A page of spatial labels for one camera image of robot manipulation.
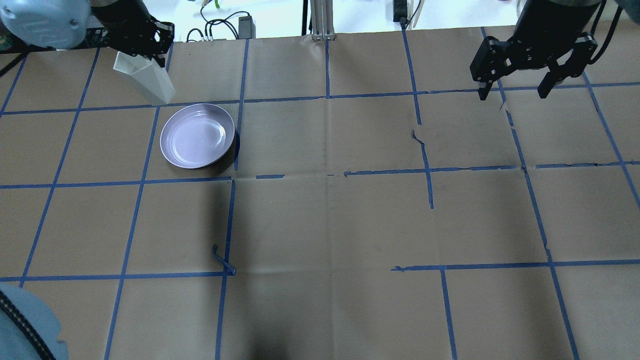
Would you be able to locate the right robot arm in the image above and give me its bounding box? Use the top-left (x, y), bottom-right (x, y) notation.
top-left (470, 0), bottom-right (639, 101)

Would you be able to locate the lavender plate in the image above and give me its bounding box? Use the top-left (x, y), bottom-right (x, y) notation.
top-left (158, 104), bottom-right (237, 170)

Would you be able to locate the white faceted cup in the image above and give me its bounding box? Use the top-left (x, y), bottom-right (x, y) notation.
top-left (113, 51), bottom-right (176, 106)

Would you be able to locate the black power adapter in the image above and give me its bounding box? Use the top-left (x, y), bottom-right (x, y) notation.
top-left (237, 14), bottom-right (256, 40)

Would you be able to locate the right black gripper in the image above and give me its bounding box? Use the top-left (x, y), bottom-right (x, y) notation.
top-left (470, 32), bottom-right (598, 101)

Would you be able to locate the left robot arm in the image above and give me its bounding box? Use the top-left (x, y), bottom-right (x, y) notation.
top-left (1, 0), bottom-right (176, 360)

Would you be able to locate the aluminium frame post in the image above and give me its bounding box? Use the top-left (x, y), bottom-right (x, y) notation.
top-left (310, 0), bottom-right (336, 41)

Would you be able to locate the brown paper table cover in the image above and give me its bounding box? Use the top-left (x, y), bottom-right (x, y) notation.
top-left (1, 22), bottom-right (639, 360)

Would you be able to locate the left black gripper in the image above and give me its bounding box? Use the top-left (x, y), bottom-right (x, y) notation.
top-left (94, 0), bottom-right (175, 68)

